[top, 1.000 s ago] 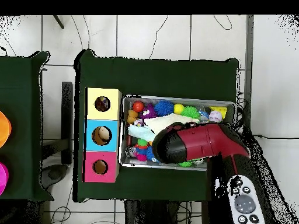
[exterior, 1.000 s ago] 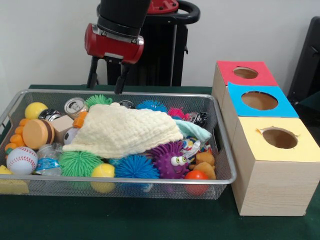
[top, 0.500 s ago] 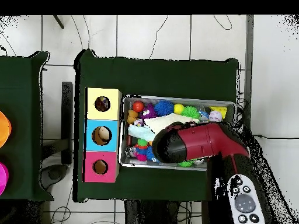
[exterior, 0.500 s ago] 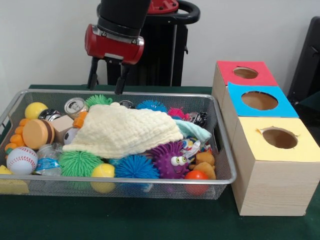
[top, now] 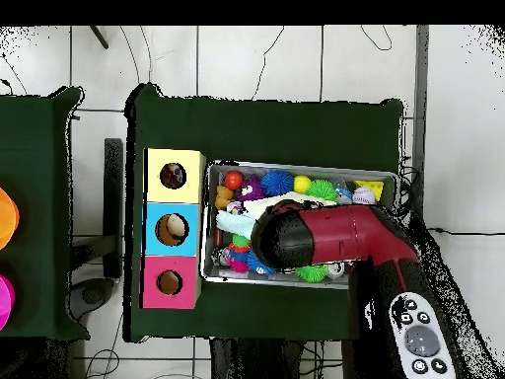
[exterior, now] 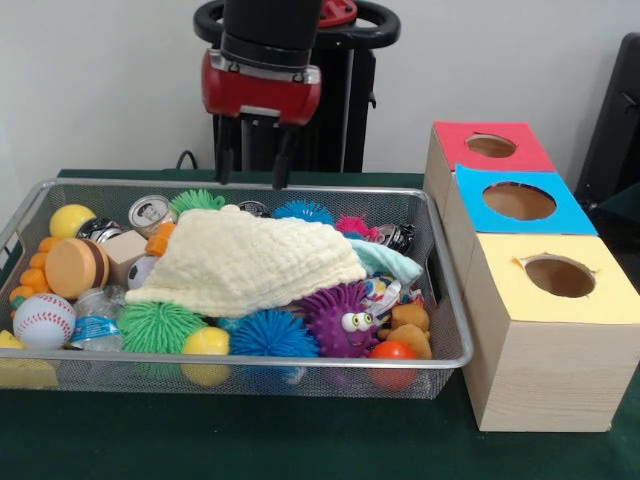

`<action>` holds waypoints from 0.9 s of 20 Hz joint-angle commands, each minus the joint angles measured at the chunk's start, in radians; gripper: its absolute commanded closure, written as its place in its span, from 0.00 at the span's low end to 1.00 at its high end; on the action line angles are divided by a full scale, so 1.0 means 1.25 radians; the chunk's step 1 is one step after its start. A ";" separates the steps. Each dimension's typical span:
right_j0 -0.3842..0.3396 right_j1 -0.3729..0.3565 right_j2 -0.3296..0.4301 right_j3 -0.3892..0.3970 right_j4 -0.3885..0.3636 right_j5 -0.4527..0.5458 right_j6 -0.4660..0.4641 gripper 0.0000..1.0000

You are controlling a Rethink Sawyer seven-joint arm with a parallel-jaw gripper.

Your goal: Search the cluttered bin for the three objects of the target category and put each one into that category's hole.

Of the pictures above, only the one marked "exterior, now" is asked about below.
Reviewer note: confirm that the round wooden burger toy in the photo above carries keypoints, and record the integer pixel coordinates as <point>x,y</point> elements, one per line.
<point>75,267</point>

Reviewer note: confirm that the wooden box with three holes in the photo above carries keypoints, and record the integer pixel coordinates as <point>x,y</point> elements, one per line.
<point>550,375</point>

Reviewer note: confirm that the green spiky rubber ball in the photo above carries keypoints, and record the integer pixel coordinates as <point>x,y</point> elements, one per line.
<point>155,325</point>

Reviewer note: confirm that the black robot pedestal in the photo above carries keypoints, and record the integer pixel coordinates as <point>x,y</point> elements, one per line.
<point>310,150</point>

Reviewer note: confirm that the yellow ball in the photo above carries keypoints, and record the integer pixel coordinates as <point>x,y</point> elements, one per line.
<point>205,342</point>

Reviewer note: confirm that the cream waffle cloth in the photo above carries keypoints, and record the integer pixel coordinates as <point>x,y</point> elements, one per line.
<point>250,260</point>

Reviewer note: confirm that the black chair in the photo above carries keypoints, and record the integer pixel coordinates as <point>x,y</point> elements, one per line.
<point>615,125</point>

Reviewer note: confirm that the light blue waffle cloth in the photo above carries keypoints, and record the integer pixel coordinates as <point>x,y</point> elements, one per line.
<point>395,262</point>

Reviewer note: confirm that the orange ball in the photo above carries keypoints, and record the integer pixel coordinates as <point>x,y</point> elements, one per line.
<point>392,351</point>

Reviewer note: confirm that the purple spiky monster ball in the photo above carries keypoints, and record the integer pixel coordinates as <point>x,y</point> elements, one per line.
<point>335,320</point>

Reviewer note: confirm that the dark green table cloth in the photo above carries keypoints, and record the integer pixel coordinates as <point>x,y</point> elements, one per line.
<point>250,440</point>

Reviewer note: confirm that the white baseball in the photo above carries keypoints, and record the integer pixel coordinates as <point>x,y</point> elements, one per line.
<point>44,320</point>

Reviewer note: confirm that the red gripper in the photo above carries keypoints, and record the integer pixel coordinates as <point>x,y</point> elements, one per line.
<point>260,92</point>

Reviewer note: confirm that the green cloth side table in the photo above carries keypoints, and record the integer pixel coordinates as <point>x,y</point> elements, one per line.
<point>627,197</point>

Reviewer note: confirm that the silver mesh bin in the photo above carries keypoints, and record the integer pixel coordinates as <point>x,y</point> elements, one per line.
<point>125,380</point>

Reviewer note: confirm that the small soccer ball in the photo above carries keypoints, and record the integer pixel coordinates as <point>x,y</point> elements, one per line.
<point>139,272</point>

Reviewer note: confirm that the blue spiky rubber ball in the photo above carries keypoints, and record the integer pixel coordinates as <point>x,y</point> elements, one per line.
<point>272,335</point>

